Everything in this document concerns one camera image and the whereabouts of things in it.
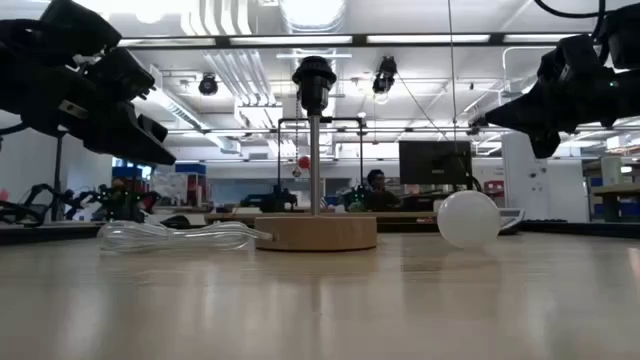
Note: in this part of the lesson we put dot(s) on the black computer monitor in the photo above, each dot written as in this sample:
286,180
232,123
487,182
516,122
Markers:
435,162

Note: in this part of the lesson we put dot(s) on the person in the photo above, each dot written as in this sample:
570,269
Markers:
380,192

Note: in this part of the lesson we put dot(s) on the wooden base table lamp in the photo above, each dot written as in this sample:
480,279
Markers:
315,232

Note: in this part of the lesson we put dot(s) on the black background robot arm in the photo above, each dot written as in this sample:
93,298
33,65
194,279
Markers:
117,202
275,200
35,192
356,200

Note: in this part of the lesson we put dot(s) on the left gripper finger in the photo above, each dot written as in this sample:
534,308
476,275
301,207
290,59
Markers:
130,140
152,127

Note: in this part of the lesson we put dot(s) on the wooden background table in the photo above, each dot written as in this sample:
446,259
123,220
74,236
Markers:
617,190

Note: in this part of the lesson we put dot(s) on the white globe lightbulb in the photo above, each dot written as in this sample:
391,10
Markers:
469,220

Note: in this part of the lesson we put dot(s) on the black ceiling-hung camera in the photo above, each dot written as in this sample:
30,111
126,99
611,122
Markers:
385,75
475,126
208,84

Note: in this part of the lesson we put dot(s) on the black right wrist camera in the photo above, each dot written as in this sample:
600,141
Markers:
570,57

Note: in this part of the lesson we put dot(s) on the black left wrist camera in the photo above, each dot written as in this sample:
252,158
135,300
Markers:
117,75

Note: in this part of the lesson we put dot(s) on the grey desk calculator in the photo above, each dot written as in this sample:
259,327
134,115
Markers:
512,220

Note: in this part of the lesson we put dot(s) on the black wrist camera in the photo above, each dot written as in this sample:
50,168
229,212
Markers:
117,75
570,57

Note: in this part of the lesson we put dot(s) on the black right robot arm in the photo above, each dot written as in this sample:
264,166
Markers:
625,35

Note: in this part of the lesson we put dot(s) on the black aluminium frame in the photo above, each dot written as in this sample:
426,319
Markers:
496,38

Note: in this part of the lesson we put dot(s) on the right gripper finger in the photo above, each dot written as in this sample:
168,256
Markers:
535,112
546,144

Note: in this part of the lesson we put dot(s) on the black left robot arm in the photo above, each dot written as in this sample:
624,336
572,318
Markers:
75,25

